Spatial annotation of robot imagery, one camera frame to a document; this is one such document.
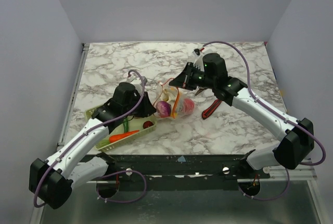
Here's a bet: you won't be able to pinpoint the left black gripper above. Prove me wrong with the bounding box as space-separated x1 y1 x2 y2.
123 91 157 118

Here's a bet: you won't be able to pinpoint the pink purple onion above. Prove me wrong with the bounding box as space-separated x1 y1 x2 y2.
156 101 172 118

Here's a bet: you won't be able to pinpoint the white garlic bulb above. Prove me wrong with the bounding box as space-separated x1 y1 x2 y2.
156 84 179 102

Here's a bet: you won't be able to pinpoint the clear zip top bag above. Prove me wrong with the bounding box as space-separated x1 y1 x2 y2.
152 78 188 120

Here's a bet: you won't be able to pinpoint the red bell pepper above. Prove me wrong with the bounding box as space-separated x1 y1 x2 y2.
180 98 195 115

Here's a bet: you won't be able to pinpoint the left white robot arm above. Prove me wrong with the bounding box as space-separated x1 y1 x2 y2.
29 80 156 209

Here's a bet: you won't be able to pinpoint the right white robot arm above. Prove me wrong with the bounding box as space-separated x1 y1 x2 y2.
169 53 314 178

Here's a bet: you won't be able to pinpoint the dark red plum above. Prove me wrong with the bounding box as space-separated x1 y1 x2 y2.
143 121 154 129

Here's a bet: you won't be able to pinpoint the green plastic basket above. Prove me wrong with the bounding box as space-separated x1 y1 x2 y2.
94 115 157 153

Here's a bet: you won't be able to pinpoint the green cucumber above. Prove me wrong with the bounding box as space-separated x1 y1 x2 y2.
123 119 129 133

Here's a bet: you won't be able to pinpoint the red black utility knife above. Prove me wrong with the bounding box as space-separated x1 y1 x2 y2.
201 99 222 120

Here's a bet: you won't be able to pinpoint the orange carrot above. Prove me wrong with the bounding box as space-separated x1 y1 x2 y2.
109 130 139 143

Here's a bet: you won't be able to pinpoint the yellow handled pliers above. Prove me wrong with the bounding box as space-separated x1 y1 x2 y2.
195 88 206 96

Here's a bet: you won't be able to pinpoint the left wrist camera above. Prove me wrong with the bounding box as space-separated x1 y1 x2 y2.
127 74 147 94

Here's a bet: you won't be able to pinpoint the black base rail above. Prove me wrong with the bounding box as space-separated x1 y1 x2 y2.
97 153 270 191

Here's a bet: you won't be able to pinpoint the aluminium frame rail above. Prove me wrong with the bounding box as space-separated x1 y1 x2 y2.
56 43 90 152

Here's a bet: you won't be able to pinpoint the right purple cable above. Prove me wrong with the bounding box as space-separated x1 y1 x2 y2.
200 41 327 201

